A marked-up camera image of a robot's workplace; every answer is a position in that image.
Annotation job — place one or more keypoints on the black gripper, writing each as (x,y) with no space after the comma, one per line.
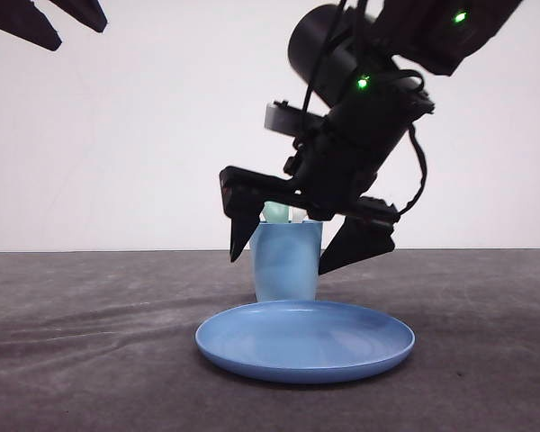
(336,162)

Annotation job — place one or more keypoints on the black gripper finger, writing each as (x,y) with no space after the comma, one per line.
(24,20)
(88,12)

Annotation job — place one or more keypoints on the white plastic fork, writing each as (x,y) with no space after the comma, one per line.
(297,215)

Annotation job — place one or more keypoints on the mint green plastic spoon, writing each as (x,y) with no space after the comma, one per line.
(275,212)

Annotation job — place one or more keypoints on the light blue plastic cup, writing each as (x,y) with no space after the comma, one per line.
(285,260)

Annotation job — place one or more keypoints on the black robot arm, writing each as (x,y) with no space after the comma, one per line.
(368,71)

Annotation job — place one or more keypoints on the blue plastic plate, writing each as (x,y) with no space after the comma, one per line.
(304,342)

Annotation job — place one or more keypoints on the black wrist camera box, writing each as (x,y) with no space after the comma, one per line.
(288,120)

